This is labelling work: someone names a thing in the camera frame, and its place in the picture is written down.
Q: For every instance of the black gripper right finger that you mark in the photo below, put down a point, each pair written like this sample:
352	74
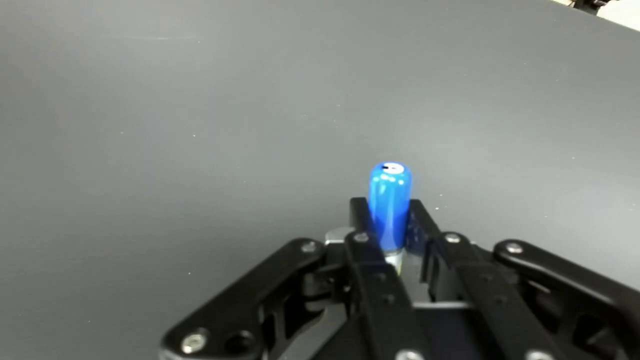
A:
533	300

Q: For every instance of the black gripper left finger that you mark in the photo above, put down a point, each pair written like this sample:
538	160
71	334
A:
281	300

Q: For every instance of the blue capped marker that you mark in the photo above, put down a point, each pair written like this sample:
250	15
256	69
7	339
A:
389	201

